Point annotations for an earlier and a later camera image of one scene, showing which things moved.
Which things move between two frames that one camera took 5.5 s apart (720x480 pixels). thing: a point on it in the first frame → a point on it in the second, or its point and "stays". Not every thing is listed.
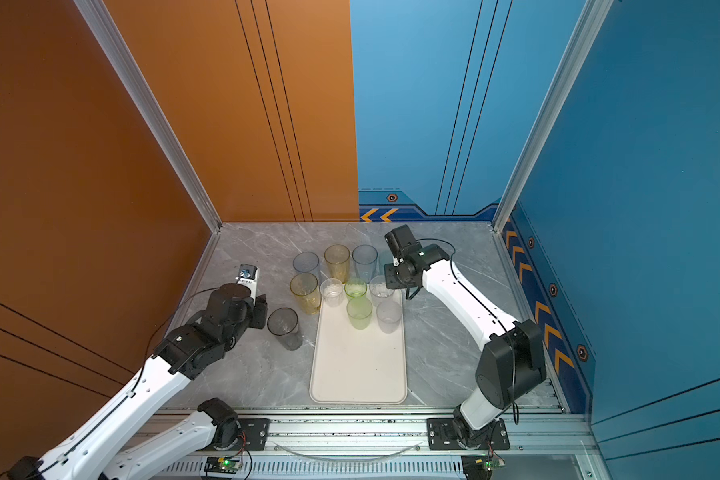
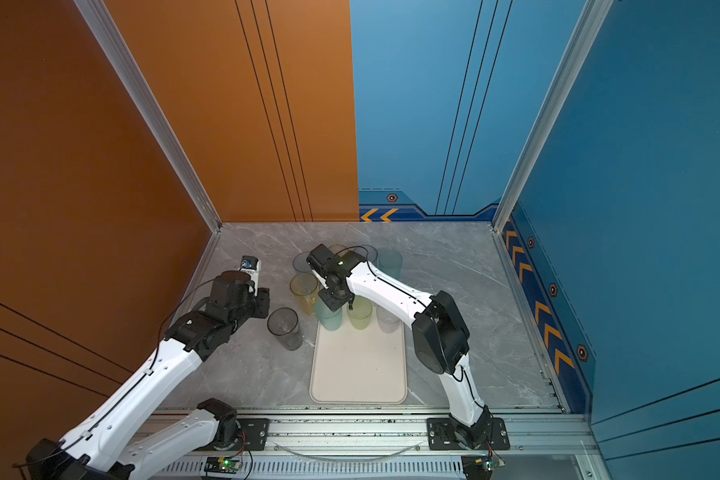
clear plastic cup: x=389 y=314 stays
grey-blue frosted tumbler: x=305 y=261 stays
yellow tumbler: x=305 y=287 stays
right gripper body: x=395 y=278 → x=331 y=298
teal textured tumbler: x=384 y=257 → x=330 y=320
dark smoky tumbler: x=283 y=323 stays
